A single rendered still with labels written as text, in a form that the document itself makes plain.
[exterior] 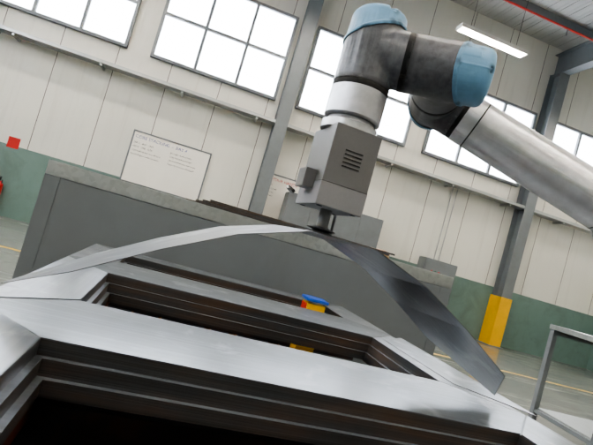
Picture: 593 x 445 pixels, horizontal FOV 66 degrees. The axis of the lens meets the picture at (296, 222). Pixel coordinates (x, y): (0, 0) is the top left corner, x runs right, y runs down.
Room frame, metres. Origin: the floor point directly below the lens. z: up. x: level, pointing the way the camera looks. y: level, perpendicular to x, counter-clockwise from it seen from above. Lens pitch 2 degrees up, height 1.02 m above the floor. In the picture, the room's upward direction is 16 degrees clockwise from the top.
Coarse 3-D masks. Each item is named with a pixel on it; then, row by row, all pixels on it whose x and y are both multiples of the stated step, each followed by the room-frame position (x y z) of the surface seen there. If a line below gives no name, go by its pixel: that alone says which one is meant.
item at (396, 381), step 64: (64, 320) 0.51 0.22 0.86; (128, 320) 0.59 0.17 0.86; (192, 320) 0.90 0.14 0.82; (256, 320) 0.94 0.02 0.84; (0, 384) 0.35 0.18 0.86; (64, 384) 0.44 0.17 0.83; (128, 384) 0.46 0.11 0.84; (192, 384) 0.48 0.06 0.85; (256, 384) 0.50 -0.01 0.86; (320, 384) 0.55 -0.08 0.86; (384, 384) 0.63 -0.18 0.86; (448, 384) 0.75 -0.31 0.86
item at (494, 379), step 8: (440, 344) 0.72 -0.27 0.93; (448, 352) 0.72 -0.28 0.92; (456, 352) 0.68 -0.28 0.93; (456, 360) 0.72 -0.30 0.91; (464, 360) 0.68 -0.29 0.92; (472, 360) 0.65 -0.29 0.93; (464, 368) 0.71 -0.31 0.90; (472, 368) 0.68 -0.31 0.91; (480, 368) 0.65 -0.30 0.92; (488, 368) 0.62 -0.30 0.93; (480, 376) 0.68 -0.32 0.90; (488, 376) 0.64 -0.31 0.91; (496, 376) 0.61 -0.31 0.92; (504, 376) 0.59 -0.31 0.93; (496, 384) 0.64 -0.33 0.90
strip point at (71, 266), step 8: (88, 256) 0.58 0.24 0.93; (64, 264) 0.55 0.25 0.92; (72, 264) 0.52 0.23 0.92; (80, 264) 0.49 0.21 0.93; (40, 272) 0.52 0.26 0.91; (48, 272) 0.49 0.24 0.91; (56, 272) 0.47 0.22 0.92; (64, 272) 0.45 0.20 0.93; (8, 280) 0.51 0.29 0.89; (16, 280) 0.49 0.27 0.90
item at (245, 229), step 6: (228, 228) 0.60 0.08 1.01; (234, 228) 0.60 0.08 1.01; (240, 228) 0.59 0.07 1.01; (246, 228) 0.59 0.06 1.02; (252, 228) 0.59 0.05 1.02; (258, 228) 0.58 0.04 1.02; (264, 228) 0.58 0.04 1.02; (270, 228) 0.58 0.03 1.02; (276, 228) 0.57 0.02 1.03; (282, 228) 0.57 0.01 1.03; (288, 228) 0.57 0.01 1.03; (294, 228) 0.57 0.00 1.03; (240, 234) 0.48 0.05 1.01
